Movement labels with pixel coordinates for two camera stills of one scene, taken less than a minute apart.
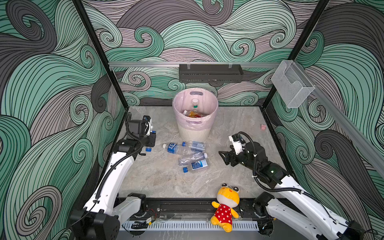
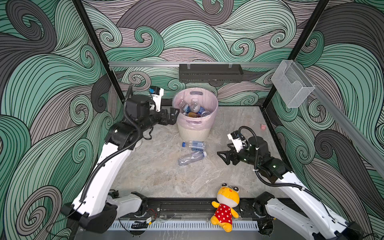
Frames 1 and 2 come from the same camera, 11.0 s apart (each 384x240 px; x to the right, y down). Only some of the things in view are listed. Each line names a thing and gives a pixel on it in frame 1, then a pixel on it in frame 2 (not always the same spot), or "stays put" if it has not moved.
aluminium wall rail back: x=157 y=64 stays put
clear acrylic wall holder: x=293 y=86 stays put
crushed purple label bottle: x=186 y=159 stays put
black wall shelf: x=210 y=73 stays put
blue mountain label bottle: x=200 y=164 → x=203 y=112
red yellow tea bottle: x=192 y=114 stays put
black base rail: x=198 y=209 stays put
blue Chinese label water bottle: x=177 y=149 → x=185 y=106
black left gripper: x=151 y=140 → x=171 y=118
